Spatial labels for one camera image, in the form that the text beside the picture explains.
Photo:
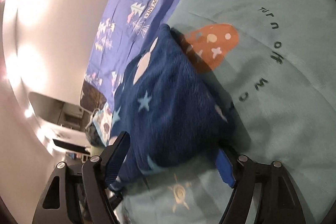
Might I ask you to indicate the purple tree-print bed sheet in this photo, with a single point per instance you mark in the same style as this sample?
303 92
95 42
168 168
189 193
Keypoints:
124 26

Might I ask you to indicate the navy fleece star-print garment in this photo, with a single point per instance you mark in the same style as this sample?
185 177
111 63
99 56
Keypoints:
167 110

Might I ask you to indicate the light blue printed blanket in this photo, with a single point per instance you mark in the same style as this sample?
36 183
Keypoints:
271 65

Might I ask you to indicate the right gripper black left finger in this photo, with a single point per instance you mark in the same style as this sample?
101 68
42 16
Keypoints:
59 202

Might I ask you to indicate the dark wooden headboard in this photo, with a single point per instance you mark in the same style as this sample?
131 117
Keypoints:
91 98

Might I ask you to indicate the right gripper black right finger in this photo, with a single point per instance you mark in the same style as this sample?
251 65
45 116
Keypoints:
278 201

